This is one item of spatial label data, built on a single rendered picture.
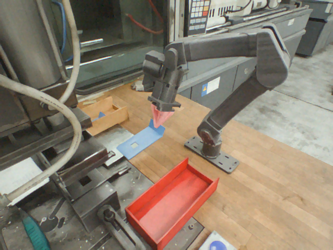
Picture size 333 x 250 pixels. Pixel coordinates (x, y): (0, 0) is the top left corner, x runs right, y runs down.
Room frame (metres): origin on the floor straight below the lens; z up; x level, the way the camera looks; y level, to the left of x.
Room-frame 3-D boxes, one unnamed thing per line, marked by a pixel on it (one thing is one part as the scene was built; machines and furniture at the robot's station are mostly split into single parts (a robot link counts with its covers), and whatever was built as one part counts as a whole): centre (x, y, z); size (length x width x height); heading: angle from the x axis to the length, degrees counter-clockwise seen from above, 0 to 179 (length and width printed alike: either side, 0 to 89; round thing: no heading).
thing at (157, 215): (0.32, -0.02, 0.93); 0.25 x 0.12 x 0.06; 136
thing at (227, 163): (0.51, -0.16, 0.94); 0.20 x 0.07 x 0.08; 46
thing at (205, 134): (0.52, -0.15, 1.00); 0.09 x 0.06 x 0.06; 152
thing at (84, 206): (0.34, 0.23, 0.98); 0.20 x 0.10 x 0.01; 46
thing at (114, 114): (0.68, 0.30, 0.93); 0.25 x 0.13 x 0.08; 136
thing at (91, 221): (0.34, 0.23, 0.94); 0.20 x 0.10 x 0.07; 46
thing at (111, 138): (0.56, 0.20, 0.91); 0.17 x 0.16 x 0.02; 46
